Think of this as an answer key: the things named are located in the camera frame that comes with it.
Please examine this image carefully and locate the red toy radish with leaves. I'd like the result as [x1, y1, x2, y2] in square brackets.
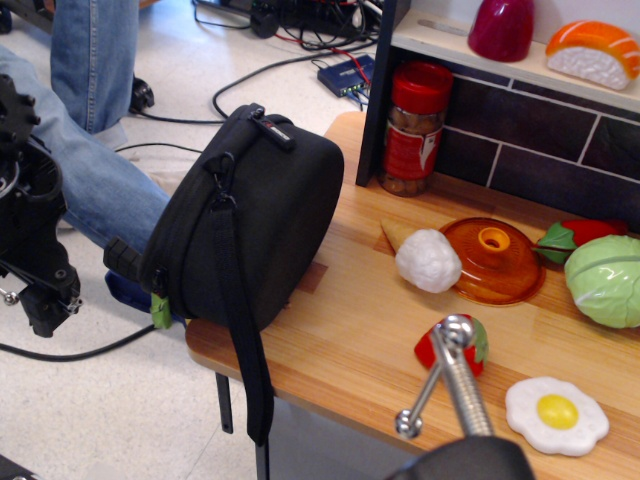
[532, 219, 629, 264]

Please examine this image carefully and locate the green toy cabbage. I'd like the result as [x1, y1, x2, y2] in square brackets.
[564, 235, 639, 329]

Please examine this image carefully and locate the person's leg in jeans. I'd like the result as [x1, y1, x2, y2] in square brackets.
[1, 1, 169, 251]

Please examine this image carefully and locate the white toy ice cream cone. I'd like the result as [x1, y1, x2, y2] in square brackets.
[380, 218, 462, 294]

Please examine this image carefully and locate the toy fried egg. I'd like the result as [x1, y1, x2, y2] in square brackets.
[505, 377, 610, 457]

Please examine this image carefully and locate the orange transparent pot lid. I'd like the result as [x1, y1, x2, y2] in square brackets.
[441, 217, 546, 306]

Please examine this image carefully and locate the blue network switch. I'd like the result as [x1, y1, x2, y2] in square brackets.
[317, 55, 375, 98]

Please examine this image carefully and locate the blue clamp with black handle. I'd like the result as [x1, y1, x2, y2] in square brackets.
[103, 237, 187, 329]

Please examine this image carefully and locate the black clamp body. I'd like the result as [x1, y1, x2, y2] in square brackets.
[388, 436, 535, 479]

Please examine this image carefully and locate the black table leg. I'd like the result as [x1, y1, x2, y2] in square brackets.
[215, 373, 234, 434]

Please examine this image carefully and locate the black caster wheel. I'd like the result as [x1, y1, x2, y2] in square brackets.
[129, 76, 155, 113]

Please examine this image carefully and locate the wooden toy kitchen shelf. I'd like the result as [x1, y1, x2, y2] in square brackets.
[356, 1, 639, 231]

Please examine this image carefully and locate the red toy strawberry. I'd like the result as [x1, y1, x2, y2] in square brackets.
[413, 313, 490, 378]

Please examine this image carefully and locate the tangle of cables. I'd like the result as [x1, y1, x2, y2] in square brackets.
[192, 0, 384, 51]

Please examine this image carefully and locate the black zipper camera bag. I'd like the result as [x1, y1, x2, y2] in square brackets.
[138, 102, 346, 447]

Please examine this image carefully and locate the black floor cable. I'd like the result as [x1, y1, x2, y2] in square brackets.
[0, 323, 156, 363]

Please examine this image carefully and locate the magenta toy vegetable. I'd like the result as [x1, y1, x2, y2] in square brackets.
[467, 0, 535, 63]

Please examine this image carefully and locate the small metal knob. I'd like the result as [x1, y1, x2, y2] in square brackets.
[0, 288, 20, 306]

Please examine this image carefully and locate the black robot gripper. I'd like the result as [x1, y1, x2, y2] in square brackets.
[1, 74, 83, 338]

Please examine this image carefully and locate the red lid nut jar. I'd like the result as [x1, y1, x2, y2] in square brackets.
[378, 60, 453, 197]

